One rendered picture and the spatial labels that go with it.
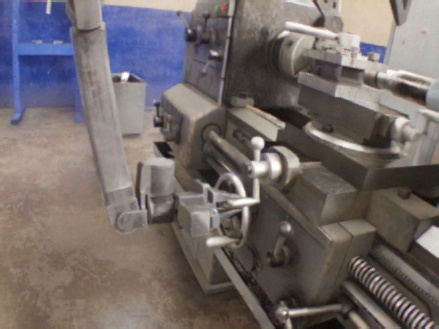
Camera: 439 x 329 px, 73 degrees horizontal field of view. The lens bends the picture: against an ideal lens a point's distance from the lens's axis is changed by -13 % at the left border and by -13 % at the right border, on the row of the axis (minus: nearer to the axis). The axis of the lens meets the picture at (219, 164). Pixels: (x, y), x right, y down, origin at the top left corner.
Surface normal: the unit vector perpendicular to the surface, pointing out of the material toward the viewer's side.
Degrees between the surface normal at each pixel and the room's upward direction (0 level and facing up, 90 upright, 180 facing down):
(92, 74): 81
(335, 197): 90
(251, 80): 90
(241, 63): 90
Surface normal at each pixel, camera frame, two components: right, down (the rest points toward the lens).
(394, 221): -0.91, 0.04
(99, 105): 0.41, 0.26
